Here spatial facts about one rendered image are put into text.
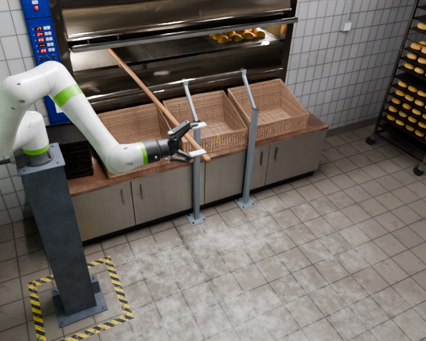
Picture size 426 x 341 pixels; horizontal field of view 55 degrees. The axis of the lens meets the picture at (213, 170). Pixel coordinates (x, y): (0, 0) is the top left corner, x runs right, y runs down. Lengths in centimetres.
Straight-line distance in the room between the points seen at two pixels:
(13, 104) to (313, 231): 256
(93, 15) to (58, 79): 134
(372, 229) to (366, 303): 77
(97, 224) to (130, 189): 38
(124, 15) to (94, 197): 129
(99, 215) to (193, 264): 79
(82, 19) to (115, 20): 23
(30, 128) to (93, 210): 118
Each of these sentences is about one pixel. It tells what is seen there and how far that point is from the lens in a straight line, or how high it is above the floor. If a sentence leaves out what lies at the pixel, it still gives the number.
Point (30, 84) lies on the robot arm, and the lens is 169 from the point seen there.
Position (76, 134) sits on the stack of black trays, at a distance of 300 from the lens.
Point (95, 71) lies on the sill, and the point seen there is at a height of 118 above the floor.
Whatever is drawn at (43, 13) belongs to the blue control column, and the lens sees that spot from 293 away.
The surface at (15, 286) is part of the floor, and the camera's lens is 328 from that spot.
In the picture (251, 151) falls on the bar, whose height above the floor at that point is 58.
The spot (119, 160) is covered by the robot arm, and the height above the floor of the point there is 151.
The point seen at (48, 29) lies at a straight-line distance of 296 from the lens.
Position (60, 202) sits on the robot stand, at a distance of 230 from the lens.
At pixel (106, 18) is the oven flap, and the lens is 305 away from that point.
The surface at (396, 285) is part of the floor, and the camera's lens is 336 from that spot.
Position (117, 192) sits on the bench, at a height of 48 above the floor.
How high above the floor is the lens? 243
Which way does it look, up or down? 37 degrees down
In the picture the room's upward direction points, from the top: 2 degrees clockwise
